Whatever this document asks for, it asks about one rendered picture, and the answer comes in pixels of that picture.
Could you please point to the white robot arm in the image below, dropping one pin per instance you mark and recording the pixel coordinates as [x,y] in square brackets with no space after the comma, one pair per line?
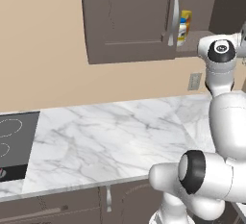
[224,157]

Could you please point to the open grey-brown cabinet door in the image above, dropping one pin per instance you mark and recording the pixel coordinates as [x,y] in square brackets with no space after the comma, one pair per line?
[128,16]

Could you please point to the white mayonnaise jar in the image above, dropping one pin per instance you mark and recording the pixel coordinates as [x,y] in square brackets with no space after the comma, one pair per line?
[182,32]

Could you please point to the grey-brown base cabinet door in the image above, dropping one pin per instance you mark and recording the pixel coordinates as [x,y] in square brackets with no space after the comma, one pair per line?
[134,202]

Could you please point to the black induction hob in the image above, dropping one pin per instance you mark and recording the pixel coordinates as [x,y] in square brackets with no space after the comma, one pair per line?
[14,144]

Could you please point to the grey-brown oven front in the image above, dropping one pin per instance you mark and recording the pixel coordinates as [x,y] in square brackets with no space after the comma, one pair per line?
[48,207]

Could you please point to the grey wall outlet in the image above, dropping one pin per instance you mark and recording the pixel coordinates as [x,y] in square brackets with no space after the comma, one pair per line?
[194,81]

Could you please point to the grey-brown wall cabinet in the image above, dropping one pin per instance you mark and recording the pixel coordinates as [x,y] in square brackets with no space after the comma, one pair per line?
[208,10]

